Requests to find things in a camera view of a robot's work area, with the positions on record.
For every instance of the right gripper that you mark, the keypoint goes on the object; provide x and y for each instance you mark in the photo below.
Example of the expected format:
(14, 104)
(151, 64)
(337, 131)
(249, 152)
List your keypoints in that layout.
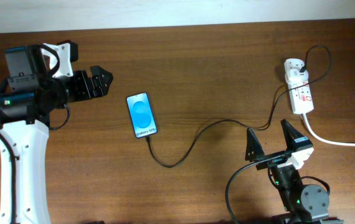
(254, 151)

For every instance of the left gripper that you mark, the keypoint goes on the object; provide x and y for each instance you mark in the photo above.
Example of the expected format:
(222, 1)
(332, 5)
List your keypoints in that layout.
(89, 91)

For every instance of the blue Galaxy smartphone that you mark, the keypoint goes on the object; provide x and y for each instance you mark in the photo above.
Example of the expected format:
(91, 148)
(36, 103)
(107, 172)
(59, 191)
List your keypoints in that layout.
(141, 114)

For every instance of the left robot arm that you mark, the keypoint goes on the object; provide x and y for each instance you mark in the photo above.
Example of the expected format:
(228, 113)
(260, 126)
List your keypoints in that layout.
(41, 79)

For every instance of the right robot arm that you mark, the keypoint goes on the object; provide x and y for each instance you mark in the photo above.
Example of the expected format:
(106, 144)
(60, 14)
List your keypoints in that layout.
(303, 203)

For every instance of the white USB charger adapter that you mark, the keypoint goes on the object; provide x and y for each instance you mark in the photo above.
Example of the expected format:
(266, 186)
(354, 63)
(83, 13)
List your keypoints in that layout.
(295, 76)

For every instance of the white power strip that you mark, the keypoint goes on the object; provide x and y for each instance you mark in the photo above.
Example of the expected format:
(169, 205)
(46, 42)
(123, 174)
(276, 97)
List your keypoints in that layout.
(300, 94)

